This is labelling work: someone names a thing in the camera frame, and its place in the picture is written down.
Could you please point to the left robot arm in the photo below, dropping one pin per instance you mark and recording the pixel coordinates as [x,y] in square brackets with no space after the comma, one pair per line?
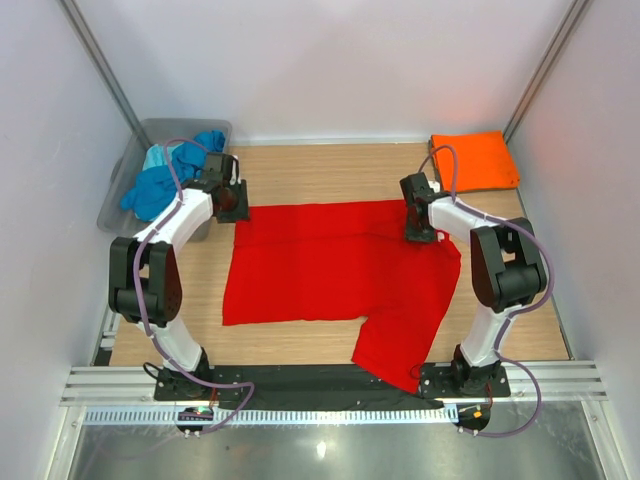
[144,281]

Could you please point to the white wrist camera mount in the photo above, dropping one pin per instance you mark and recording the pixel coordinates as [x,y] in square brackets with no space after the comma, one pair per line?
[435,186]
[235,175]

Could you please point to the light blue t shirt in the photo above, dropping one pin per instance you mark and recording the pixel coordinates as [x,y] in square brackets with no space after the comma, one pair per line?
[156,157]

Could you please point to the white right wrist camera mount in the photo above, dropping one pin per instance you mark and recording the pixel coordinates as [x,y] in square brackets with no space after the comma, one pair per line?
[435,186]

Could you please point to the red t shirt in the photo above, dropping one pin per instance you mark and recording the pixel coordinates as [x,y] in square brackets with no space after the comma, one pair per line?
[341,261]

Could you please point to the white slotted cable duct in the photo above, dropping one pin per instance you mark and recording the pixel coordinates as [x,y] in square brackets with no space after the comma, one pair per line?
[199,416]

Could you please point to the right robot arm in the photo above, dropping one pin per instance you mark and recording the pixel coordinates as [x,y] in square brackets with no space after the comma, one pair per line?
[506,268]

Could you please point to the folded orange t shirt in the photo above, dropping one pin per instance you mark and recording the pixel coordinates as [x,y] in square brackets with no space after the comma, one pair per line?
[484,161]

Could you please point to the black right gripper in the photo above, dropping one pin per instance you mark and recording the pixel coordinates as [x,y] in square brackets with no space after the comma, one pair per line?
[412,235]

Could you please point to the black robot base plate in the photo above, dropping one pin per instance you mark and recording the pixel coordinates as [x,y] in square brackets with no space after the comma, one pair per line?
[301,387]

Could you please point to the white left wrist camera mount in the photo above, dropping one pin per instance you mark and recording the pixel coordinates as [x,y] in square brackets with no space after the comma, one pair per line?
[235,175]

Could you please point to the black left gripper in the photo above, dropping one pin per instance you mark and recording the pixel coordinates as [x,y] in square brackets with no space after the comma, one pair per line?
[241,212]

